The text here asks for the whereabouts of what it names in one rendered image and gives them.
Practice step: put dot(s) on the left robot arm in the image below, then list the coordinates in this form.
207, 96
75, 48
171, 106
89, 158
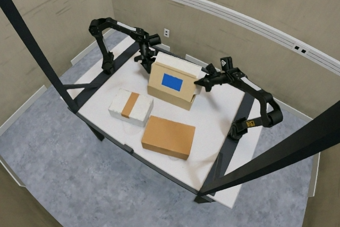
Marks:
98, 25

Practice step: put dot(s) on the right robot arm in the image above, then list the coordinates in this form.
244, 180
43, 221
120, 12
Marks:
238, 79

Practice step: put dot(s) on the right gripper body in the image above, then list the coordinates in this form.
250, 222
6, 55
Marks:
218, 80

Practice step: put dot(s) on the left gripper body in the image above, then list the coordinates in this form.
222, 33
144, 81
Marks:
143, 57

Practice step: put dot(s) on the white cardboard box with tan tape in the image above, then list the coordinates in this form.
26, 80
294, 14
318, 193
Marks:
131, 107

